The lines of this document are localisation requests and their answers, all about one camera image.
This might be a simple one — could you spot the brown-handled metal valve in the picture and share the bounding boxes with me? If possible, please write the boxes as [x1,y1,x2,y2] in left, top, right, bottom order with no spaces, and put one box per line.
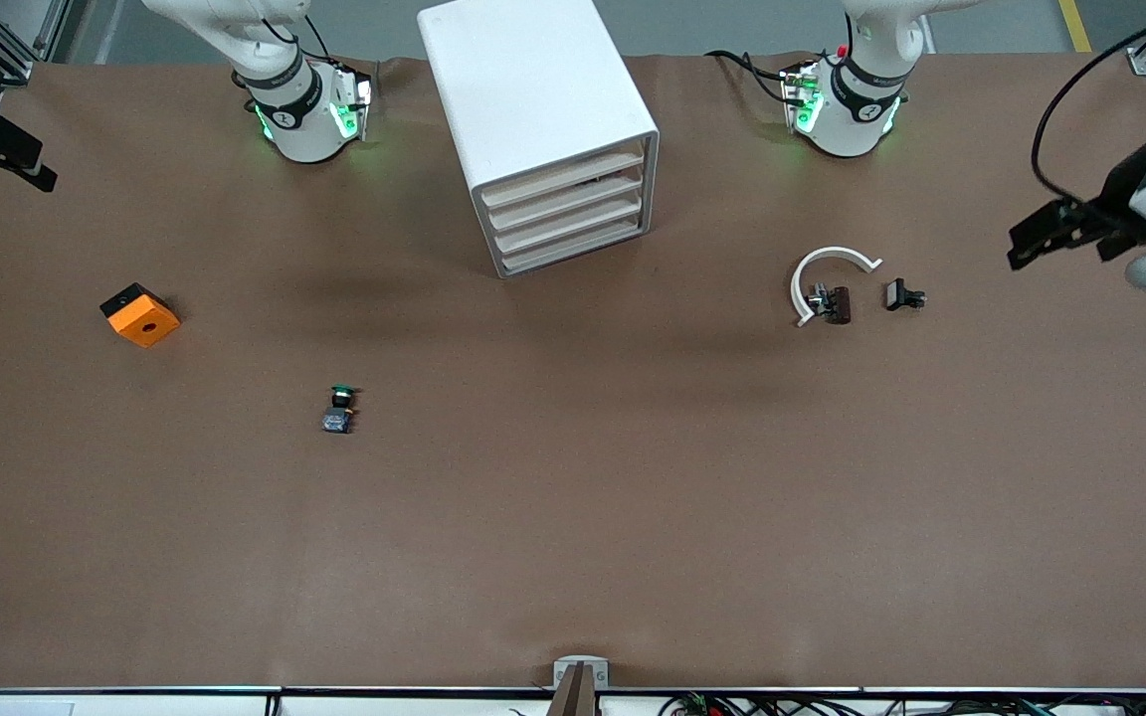
[808,283,853,326]

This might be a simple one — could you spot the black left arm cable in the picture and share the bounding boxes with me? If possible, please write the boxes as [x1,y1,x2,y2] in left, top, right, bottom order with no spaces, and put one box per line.
[1031,0,1146,205]

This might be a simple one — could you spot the brown table cover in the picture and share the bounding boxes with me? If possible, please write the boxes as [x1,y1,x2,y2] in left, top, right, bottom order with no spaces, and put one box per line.
[0,52,1146,692]

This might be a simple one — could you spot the grey metal bracket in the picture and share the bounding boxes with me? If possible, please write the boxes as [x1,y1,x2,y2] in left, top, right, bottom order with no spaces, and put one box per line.
[552,655,611,692]

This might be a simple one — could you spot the orange and black block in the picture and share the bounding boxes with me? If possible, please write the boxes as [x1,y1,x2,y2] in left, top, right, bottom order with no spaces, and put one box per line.
[100,282,182,349]

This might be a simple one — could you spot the black base cable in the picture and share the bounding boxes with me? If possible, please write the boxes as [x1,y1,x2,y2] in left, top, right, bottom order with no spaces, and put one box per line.
[705,50,795,105]

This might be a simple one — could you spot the white half-ring clamp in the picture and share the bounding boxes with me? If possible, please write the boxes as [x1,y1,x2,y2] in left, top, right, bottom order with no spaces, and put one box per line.
[792,246,883,329]

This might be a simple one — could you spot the green push button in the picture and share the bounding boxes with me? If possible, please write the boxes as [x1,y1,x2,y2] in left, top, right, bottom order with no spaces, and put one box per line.
[321,385,361,437]

